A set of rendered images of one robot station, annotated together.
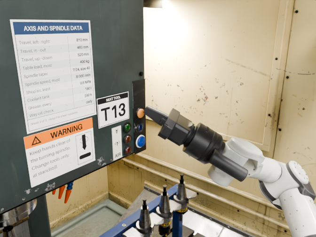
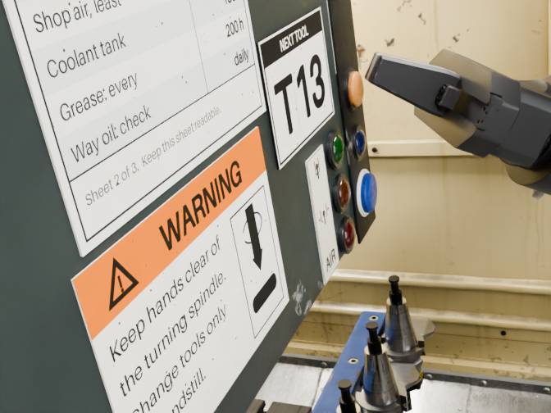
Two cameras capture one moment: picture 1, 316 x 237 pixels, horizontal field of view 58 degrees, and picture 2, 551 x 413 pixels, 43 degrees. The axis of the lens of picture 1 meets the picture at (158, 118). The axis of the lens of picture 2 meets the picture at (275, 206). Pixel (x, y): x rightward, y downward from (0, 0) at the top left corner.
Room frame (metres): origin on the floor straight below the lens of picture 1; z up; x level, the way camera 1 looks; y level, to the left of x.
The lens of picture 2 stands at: (0.27, 0.23, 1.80)
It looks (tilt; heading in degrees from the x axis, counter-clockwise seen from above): 23 degrees down; 346
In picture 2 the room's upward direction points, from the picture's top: 10 degrees counter-clockwise
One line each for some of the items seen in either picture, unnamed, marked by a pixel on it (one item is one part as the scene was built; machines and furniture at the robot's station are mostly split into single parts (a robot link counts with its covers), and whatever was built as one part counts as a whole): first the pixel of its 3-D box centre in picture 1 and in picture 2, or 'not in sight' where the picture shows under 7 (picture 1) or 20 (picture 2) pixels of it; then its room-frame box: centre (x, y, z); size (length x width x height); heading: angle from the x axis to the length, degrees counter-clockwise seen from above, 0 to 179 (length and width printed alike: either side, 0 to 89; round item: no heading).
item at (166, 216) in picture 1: (164, 212); (381, 401); (0.93, -0.03, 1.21); 0.06 x 0.06 x 0.03
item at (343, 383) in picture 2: (144, 203); (346, 396); (0.85, 0.05, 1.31); 0.02 x 0.02 x 0.03
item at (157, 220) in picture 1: (154, 219); not in sight; (0.89, 0.01, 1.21); 0.07 x 0.05 x 0.01; 50
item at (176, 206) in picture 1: (173, 205); (392, 374); (0.98, -0.06, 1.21); 0.07 x 0.05 x 0.01; 50
